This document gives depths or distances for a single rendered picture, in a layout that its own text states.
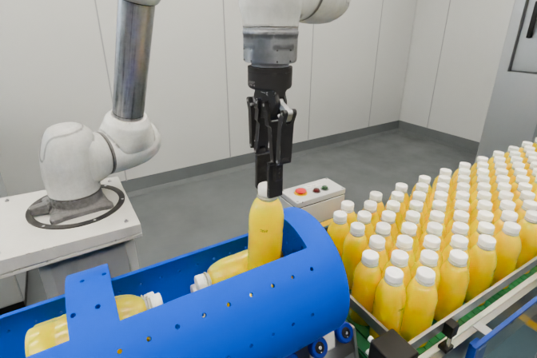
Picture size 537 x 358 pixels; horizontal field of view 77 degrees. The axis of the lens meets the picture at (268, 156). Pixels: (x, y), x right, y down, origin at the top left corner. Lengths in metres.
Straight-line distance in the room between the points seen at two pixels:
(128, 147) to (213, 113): 2.55
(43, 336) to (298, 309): 0.40
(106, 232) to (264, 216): 0.60
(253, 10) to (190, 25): 3.01
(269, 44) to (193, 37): 3.03
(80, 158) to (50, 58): 2.23
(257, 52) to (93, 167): 0.78
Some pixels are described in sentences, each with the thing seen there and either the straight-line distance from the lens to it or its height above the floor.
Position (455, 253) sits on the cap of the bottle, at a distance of 0.96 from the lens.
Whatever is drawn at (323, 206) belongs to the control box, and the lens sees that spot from 1.13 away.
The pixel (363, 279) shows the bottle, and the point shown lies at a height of 1.04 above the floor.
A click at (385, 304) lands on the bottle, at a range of 0.87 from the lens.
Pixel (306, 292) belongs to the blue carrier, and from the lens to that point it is 0.67.
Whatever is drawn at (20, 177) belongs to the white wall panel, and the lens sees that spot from 3.57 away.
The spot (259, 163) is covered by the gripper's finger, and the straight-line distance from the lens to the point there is 0.64.
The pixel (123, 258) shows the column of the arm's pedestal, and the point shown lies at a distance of 1.27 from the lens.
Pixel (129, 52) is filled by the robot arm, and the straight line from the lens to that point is 1.11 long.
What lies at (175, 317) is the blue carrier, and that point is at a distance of 0.59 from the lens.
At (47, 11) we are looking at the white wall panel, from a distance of 3.33.
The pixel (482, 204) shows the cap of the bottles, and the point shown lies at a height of 1.10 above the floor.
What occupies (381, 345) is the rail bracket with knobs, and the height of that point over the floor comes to 1.00.
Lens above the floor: 1.62
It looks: 22 degrees down
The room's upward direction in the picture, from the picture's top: straight up
